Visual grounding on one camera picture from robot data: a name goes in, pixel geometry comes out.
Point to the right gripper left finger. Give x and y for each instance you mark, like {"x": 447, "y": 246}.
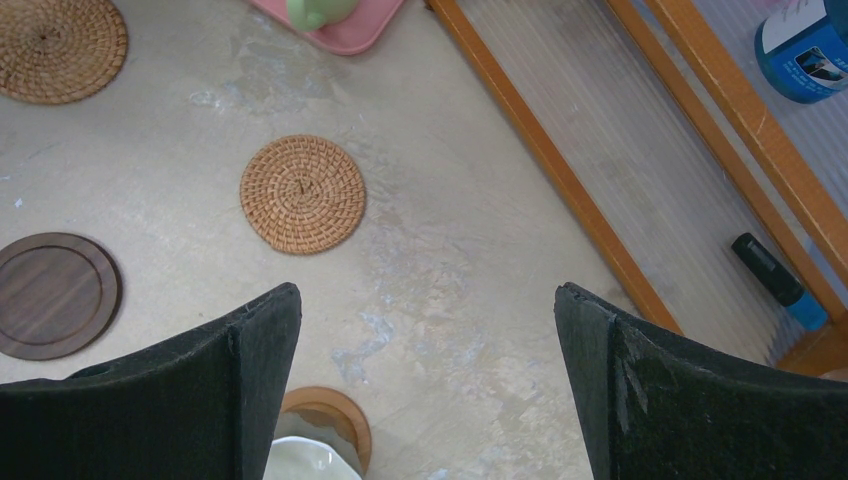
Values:
{"x": 200, "y": 405}

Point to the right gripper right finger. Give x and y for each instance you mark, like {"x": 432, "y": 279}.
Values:
{"x": 655, "y": 405}

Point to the black mug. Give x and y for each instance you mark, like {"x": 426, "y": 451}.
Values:
{"x": 310, "y": 445}

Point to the dark walnut wooden coaster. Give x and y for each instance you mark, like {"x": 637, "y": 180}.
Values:
{"x": 59, "y": 293}

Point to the woven rattan coaster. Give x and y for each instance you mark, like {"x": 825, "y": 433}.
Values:
{"x": 59, "y": 52}
{"x": 303, "y": 194}

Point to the green mug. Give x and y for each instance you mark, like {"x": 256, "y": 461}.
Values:
{"x": 311, "y": 15}

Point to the black blue marker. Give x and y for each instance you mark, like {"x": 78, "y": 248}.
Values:
{"x": 780, "y": 283}

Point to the wooden tiered shelf rack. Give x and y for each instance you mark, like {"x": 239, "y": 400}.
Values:
{"x": 647, "y": 170}

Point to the blue white round jar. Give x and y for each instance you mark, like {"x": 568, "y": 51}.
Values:
{"x": 801, "y": 49}

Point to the pink plastic tray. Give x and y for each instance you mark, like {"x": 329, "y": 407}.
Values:
{"x": 352, "y": 36}

